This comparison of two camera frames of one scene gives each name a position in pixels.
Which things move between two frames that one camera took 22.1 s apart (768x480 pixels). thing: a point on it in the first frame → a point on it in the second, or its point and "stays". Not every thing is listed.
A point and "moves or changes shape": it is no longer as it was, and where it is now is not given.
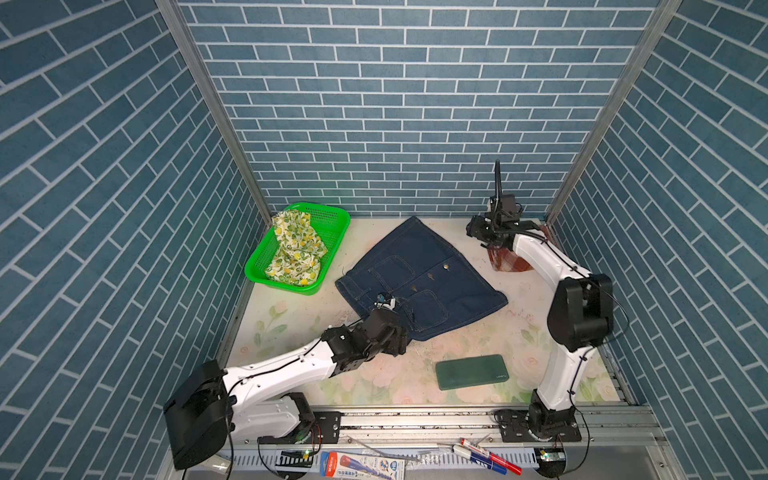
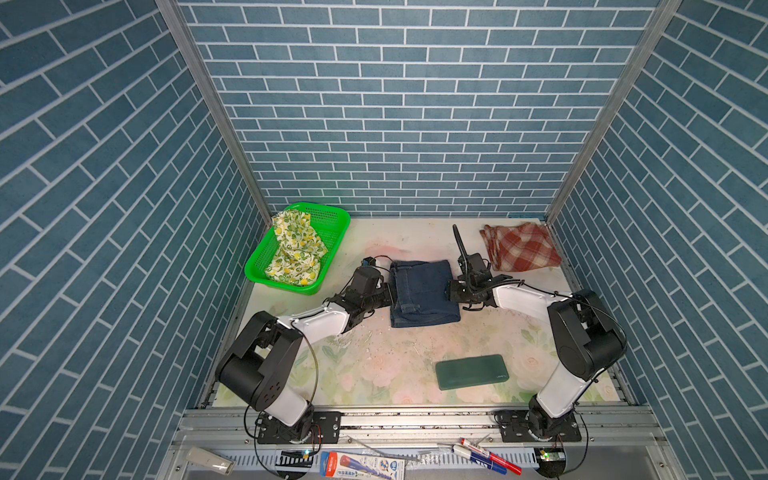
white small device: x=217 y=464 stays
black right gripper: x=474 y=227 → x=452 y=291
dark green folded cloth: x=469 y=372 stays
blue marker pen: x=478 y=459 stays
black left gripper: x=399 y=337 → x=385 y=288
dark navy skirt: x=433 y=287 moves or changes shape
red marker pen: x=494 y=458 stays
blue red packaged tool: x=346 y=465 stays
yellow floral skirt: x=300 y=251 stays
